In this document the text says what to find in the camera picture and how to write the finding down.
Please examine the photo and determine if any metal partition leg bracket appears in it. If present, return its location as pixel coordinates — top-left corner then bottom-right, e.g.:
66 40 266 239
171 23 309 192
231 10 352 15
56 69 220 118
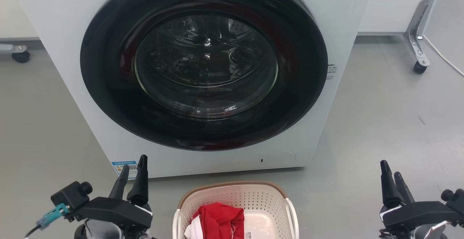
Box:
403 0 445 68

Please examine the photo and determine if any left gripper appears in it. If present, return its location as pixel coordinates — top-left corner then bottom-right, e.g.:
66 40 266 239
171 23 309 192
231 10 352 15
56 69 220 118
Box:
67 155 153 228

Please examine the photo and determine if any white garment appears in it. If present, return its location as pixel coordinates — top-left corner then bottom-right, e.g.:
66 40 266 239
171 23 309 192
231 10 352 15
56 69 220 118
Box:
184 215 203 239

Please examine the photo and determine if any black caster with flat foot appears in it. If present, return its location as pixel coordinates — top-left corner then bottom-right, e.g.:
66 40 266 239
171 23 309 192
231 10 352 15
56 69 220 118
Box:
0 44 31 64

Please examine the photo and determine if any round black washer door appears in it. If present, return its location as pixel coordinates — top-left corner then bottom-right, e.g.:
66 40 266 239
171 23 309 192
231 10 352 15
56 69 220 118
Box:
80 0 329 151

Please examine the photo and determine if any teal cable connector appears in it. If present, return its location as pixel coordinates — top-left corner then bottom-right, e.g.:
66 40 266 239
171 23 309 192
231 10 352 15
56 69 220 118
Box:
36 203 70 231

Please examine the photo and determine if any white floor cable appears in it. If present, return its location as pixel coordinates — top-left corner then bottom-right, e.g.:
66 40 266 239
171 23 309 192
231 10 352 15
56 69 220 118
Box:
422 34 464 77

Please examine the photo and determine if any white perforated laundry basket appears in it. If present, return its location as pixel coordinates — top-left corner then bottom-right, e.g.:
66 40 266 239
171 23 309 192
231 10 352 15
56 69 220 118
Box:
173 181 300 239

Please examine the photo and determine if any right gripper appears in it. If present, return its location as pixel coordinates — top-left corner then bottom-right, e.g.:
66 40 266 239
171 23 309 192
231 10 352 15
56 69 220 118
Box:
380 160 461 229

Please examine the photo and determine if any red garment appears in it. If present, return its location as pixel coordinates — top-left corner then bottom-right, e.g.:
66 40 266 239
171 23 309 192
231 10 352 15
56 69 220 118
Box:
191 202 245 239

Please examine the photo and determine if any white front-load washing machine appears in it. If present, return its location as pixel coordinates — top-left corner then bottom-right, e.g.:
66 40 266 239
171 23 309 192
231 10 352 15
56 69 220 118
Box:
11 0 374 179

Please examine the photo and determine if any blue energy label sticker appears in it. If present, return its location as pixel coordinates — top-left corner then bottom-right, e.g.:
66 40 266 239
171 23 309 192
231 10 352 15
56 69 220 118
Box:
112 160 139 180

